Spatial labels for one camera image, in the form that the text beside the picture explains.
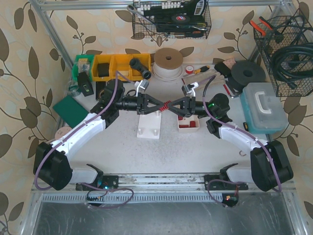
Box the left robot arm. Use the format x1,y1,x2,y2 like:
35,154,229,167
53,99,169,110
33,79,164,190

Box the black foam disc spool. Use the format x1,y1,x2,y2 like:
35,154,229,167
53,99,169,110
228,60,266,92

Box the small yellow black screwdriver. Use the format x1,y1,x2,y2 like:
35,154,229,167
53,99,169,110
243,122,249,131

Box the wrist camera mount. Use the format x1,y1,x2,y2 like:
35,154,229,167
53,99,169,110
134,79,149,96
181,82,199,97

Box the teal clear toolbox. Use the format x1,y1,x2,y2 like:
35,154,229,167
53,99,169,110
240,82,288,134

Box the purple cable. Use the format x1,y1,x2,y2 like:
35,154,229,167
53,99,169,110
34,70,137,209
200,74,283,209

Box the black tape roll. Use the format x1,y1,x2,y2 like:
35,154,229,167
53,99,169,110
171,14,190,25

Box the black brush block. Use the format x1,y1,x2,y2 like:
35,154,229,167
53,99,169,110
214,58,236,78

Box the white spring tray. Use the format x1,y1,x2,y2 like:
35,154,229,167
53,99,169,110
178,115,200,133

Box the white peg base plate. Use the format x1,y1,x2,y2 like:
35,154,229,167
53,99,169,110
137,111,161,139

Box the centre wire basket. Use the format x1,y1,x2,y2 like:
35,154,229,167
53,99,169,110
131,0,211,41

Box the large red spring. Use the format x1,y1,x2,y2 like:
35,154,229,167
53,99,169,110
159,100,171,112

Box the silver wrench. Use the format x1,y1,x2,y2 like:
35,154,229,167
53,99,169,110
127,5,155,25

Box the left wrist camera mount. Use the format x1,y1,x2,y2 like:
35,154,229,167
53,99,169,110
134,79,149,96

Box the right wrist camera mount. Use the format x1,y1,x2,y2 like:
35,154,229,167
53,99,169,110
181,82,199,97

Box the green storage bin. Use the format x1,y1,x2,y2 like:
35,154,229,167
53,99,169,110
72,55,94,81

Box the orange handled pliers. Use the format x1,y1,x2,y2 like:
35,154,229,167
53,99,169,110
249,16,273,37

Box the clear glass jar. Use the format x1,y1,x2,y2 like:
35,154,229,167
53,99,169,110
67,80,81,97

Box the right wire basket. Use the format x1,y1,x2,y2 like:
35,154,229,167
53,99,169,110
253,14,313,97

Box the red white tape roll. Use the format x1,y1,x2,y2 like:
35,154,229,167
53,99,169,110
185,65,194,74

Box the green plastic case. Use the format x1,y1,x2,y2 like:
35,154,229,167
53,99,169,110
53,95,89,128

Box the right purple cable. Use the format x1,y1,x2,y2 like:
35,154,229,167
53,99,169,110
200,74,283,209

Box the yellow bin with card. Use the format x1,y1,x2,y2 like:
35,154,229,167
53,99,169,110
110,54,133,80

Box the wire basket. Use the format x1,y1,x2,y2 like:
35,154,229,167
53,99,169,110
131,0,211,41
253,14,313,97

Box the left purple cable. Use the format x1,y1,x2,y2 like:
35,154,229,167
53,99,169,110
34,70,137,209

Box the black green meter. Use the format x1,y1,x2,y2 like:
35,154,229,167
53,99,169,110
77,72,94,96

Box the grey pipe fitting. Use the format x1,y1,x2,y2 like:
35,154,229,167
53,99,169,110
129,58,152,80

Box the white cable spool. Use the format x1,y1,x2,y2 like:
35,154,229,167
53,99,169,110
153,47,184,82

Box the black ribbed block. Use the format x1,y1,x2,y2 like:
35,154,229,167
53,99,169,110
95,81,106,101

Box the round beige power socket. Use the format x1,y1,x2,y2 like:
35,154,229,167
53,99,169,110
55,126,72,140

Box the white work glove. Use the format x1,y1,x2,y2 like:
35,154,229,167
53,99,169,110
182,69,225,91

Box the red handled tool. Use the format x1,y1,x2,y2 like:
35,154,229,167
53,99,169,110
223,84,240,99

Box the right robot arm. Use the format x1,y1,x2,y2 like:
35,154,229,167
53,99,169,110
167,93,293,192

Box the aluminium front rail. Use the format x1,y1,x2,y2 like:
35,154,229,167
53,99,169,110
30,173,296,194

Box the yellow bin with pipe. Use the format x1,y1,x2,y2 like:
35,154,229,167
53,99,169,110
129,53,152,81

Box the yellow bin with black box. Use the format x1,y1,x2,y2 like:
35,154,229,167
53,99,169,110
91,54,112,82

